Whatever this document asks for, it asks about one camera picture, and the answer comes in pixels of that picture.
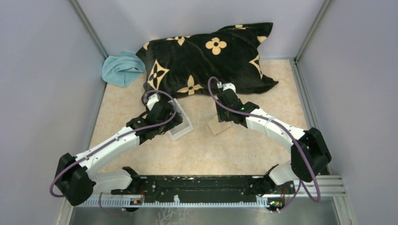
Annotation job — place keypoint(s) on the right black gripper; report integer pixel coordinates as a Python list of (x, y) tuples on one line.
[(222, 116)]

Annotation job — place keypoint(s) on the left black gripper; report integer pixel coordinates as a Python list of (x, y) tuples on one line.
[(177, 119)]

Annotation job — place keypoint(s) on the beige card holder wallet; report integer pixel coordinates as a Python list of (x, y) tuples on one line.
[(217, 127)]

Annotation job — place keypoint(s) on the white plastic card box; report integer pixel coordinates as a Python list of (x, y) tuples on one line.
[(184, 127)]

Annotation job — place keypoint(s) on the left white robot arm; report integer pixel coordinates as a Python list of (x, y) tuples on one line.
[(78, 177)]

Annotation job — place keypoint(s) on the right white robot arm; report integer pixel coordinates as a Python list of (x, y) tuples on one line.
[(308, 150)]

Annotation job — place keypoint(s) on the black floral pillow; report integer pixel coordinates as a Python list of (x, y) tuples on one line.
[(182, 65)]

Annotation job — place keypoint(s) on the light blue cloth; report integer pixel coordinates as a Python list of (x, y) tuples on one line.
[(122, 70)]

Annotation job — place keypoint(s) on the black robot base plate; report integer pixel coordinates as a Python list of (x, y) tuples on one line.
[(203, 189)]

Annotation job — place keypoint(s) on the aluminium frame rail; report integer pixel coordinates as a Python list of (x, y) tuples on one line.
[(327, 186)]

